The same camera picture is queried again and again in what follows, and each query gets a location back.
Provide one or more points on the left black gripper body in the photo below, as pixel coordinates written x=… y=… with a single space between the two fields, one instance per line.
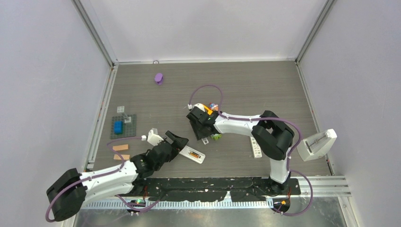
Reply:
x=176 y=145

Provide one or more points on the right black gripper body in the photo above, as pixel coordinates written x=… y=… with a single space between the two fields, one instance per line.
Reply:
x=199 y=132

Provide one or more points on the white remote battery cover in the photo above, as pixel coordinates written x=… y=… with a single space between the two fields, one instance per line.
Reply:
x=205 y=141

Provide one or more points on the white remote control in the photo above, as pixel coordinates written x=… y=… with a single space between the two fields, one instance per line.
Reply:
x=256 y=150
x=192 y=154

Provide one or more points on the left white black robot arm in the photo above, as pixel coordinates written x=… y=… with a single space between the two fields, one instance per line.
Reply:
x=73 y=190

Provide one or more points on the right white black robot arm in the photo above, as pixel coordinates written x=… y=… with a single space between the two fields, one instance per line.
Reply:
x=273 y=136

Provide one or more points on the yellow triangular toy block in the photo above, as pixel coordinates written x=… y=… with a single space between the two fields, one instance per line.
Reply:
x=207 y=110

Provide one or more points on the green monster toy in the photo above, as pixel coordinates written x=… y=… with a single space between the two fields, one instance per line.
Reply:
x=216 y=136

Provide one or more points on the small red blue figurine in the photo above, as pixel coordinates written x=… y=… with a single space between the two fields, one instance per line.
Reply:
x=213 y=106

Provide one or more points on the wooden block lower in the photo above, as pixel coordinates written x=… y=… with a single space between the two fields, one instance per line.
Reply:
x=121 y=157

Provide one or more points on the wooden block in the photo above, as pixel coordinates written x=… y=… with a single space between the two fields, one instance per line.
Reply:
x=121 y=157
x=120 y=148

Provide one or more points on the grey lego baseplate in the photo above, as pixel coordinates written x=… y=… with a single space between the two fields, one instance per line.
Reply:
x=129 y=129

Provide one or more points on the wooden block upper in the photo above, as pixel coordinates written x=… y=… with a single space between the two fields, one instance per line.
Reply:
x=120 y=148

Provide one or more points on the blue lego brick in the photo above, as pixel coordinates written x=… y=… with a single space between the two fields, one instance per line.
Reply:
x=118 y=127

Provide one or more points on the small grey sticker tile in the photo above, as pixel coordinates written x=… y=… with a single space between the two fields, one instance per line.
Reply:
x=120 y=109

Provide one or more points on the purple plastic cap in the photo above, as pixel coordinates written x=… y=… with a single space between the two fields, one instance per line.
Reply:
x=159 y=78

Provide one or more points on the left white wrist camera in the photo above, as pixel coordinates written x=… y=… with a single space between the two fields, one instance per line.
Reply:
x=153 y=138

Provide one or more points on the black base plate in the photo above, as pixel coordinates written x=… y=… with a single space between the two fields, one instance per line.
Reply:
x=211 y=189

